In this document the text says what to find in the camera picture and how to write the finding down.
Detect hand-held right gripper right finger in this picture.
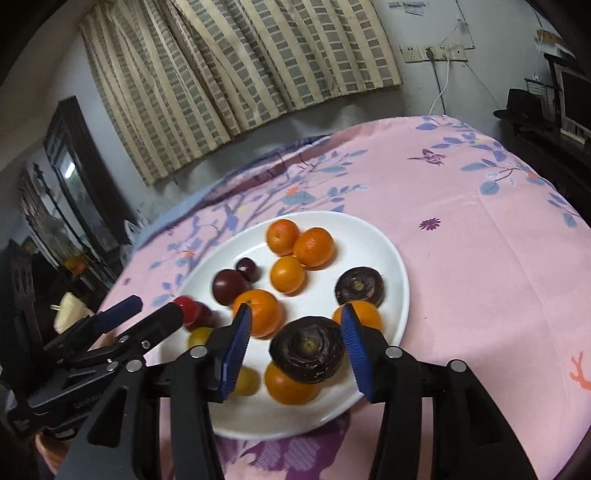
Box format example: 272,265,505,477
339,302,539,480

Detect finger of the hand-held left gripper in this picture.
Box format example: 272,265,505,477
64,302,185,371
43,295,143,360

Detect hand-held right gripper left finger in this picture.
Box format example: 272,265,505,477
58,302,254,480

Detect small yellow fruit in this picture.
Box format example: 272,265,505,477
231,366,262,398

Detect yellow-green citrus fruit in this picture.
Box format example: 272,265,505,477
187,326,214,350

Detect orange tangerine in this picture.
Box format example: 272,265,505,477
293,227,335,268
264,362,321,406
266,219,301,256
270,255,306,295
332,300,384,333
232,289,284,339

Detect small red plum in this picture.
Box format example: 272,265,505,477
173,295,218,330

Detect dark brown water chestnut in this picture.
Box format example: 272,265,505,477
269,316,346,385
335,267,386,308

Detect dark red plum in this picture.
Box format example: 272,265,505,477
212,270,250,306

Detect dark red cherry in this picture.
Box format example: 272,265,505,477
235,257,260,283

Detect white oval plate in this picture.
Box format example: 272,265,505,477
159,211,411,440

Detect clear plastic bag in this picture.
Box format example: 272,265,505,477
122,210,153,245

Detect dark wooden cabinet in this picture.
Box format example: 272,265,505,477
7,161,93,337

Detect pink deer printed tablecloth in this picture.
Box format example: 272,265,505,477
99,114,591,480

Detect beige checked curtain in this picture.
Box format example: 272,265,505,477
78,0,403,186

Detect black desk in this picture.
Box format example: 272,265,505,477
501,51,591,185

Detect black hat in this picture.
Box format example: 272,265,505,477
493,88,555,132

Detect computer monitor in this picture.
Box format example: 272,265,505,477
560,69,591,137

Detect white power cable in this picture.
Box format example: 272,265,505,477
429,60,452,116

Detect white wall socket strip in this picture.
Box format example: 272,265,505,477
424,44,467,62

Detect paper wall label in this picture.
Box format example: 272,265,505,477
387,1,426,16

